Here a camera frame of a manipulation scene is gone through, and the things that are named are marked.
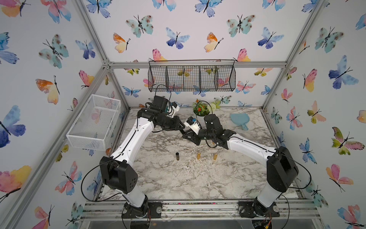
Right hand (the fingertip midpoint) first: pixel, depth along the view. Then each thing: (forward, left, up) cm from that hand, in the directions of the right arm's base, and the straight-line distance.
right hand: (185, 132), depth 79 cm
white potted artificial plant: (+22, -9, -4) cm, 24 cm away
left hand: (+2, +1, +4) cm, 4 cm away
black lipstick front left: (-6, +5, -17) cm, 19 cm away
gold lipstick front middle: (-5, -8, -18) cm, 20 cm away
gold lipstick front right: (-4, -19, -19) cm, 27 cm away
